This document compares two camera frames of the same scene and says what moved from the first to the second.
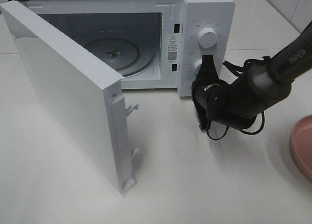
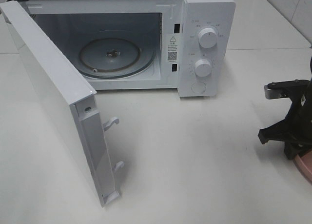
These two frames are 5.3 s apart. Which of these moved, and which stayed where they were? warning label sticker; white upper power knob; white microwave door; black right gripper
Moved: white microwave door; black right gripper
Stayed: warning label sticker; white upper power knob
